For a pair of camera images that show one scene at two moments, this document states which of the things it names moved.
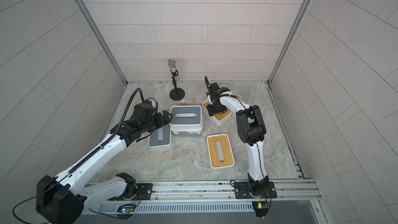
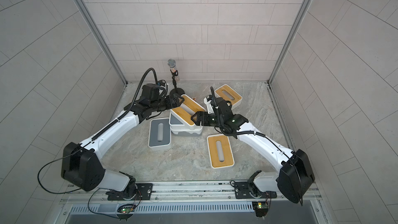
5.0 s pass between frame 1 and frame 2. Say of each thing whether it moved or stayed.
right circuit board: stayed
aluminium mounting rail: stayed
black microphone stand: stayed
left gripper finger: moved
